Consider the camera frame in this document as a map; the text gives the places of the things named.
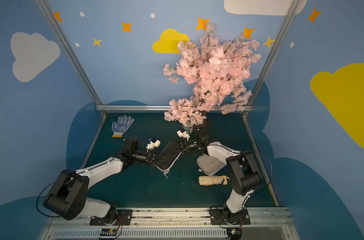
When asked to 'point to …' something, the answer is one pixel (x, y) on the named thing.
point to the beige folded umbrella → (209, 180)
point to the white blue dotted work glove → (123, 125)
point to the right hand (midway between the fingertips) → (174, 150)
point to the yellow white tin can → (188, 125)
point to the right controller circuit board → (234, 233)
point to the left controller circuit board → (111, 232)
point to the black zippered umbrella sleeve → (171, 156)
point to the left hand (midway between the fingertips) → (167, 159)
